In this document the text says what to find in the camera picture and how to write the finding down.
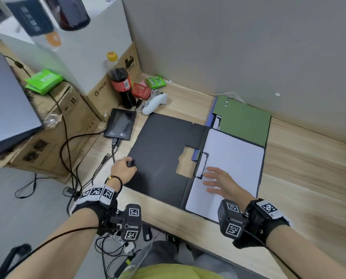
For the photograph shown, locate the person's right hand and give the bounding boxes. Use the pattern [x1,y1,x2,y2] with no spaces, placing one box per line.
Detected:
[202,167,256,206]

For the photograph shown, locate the person's left hand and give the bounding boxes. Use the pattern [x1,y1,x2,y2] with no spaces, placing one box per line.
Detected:
[109,157,138,186]

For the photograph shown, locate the tidy white paper stack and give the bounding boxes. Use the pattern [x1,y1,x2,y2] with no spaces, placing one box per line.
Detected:
[185,128,265,224]

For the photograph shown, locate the dark navy folder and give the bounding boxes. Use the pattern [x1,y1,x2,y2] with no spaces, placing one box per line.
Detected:
[123,112,266,224]

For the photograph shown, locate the green paper folder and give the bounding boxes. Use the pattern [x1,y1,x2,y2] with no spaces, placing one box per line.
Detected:
[212,95,272,148]

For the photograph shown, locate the blue plastic folder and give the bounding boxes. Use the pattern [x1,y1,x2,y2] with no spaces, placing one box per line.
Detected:
[191,95,222,162]

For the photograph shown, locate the person's right forearm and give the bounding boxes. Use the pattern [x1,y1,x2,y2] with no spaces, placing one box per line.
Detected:
[266,225,346,279]

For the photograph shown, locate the person's left forearm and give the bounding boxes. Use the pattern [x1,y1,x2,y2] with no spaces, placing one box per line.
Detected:
[5,209,99,279]

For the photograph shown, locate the person's yellow shirt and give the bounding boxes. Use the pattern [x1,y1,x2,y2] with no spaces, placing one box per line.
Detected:
[129,263,225,279]

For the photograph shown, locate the small black tablet screen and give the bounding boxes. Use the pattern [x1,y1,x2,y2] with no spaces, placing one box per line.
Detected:
[104,108,137,141]

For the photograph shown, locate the white power strip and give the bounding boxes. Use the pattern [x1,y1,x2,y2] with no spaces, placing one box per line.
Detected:
[114,235,136,255]

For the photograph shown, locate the white handheld controller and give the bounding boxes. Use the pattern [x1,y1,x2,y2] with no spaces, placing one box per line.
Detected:
[141,93,168,116]

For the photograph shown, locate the plain brown cardboard box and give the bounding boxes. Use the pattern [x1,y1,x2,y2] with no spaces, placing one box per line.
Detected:
[0,81,108,183]

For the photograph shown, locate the red snack packet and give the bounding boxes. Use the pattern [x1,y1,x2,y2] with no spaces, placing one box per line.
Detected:
[131,83,152,100]

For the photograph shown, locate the clear plastic wrap piece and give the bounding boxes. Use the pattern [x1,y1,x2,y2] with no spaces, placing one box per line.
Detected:
[43,112,59,129]

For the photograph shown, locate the red can with black lid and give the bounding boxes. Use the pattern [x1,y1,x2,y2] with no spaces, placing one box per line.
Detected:
[108,67,132,92]

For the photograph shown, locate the clear tape piece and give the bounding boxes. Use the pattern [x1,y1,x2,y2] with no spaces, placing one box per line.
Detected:
[223,91,247,105]

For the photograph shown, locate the black power adapter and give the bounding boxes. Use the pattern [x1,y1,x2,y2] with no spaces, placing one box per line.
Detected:
[114,253,136,277]

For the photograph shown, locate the green gum packet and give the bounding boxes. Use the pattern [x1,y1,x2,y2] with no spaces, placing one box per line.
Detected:
[145,75,167,90]

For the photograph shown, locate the green tissue pack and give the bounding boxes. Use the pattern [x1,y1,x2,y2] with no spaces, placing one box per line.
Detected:
[24,69,64,96]

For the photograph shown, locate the grey closed laptop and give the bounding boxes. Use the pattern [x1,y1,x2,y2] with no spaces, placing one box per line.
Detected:
[0,52,44,162]

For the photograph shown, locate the brown box with white top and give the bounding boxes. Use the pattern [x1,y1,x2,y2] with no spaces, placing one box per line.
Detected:
[0,0,142,122]

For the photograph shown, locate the black mesh speaker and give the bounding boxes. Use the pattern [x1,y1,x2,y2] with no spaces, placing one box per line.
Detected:
[43,0,91,31]

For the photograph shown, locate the dark blue box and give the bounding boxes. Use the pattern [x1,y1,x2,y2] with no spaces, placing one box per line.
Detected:
[4,0,55,37]

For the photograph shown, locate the black bead bracelet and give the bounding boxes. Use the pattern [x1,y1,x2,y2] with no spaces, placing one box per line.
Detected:
[104,175,123,195]

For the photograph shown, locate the black tablet cable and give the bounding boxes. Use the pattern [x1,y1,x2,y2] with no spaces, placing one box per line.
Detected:
[111,138,123,164]

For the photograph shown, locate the black wrist camera with markers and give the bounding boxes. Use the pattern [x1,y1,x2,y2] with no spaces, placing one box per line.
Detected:
[69,186,142,243]
[217,199,294,250]

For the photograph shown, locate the black cable bundle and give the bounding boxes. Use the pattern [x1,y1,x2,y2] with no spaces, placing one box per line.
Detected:
[14,133,124,215]

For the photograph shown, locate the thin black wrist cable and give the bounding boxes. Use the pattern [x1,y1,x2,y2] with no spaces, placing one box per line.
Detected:
[4,226,128,279]
[242,229,301,279]

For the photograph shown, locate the white coiled cable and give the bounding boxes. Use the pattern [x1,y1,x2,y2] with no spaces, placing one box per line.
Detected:
[136,89,163,110]

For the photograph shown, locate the black strap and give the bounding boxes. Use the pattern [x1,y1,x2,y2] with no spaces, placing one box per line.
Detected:
[0,243,33,279]

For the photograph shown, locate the black cable with inline block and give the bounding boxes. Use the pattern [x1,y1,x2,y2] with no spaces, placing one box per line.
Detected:
[3,55,78,186]

